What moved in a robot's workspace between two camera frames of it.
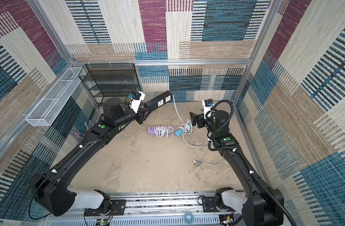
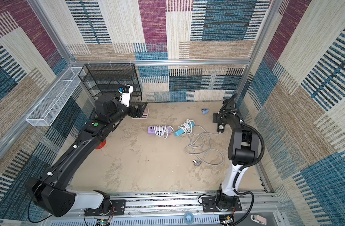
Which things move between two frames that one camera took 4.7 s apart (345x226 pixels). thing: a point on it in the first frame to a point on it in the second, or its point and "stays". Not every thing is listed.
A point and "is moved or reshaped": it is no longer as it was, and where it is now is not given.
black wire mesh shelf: x=107 y=80 stays
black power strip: x=159 y=100 is moved or reshaped
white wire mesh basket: x=47 y=110 stays
